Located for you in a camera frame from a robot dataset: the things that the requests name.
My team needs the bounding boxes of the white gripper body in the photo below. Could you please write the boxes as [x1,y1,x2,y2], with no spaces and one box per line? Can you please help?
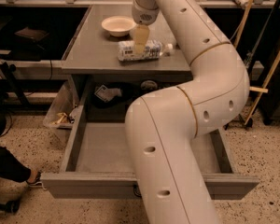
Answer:
[132,0,159,25]

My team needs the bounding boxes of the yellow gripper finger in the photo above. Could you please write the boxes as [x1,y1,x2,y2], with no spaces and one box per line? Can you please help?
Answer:
[133,24,150,54]

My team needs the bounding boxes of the clear plastic water bottle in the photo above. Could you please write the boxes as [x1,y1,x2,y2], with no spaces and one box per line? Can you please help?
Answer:
[118,40,174,62]

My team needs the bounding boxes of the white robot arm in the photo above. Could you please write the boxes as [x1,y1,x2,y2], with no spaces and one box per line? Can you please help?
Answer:
[125,0,249,224]

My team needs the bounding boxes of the grey cabinet counter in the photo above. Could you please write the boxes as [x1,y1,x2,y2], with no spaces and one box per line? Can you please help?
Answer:
[61,4,235,105]

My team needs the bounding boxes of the grey open top drawer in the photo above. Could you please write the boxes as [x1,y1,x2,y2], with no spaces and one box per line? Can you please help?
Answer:
[42,105,259,200]

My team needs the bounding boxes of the white paper bowl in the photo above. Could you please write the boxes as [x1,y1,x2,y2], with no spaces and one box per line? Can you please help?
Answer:
[101,16,136,37]

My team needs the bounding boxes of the black tape roll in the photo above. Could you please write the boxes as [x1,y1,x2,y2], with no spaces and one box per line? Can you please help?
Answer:
[140,80,159,91]

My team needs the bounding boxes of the dark box on shelf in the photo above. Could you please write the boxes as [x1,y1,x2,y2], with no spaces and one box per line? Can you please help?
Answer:
[15,27,49,42]

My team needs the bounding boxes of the clear plastic bin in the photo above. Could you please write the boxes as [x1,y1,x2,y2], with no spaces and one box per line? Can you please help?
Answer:
[42,81,78,146]

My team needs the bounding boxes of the wooden broom stick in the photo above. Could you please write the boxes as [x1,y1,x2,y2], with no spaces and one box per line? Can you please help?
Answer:
[244,50,280,127]

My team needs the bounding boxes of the black and white sneaker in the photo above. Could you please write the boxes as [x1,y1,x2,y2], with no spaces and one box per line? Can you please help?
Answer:
[26,171,42,187]

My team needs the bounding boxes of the person's black trouser leg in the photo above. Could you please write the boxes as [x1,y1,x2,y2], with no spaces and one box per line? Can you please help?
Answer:
[0,113,31,183]

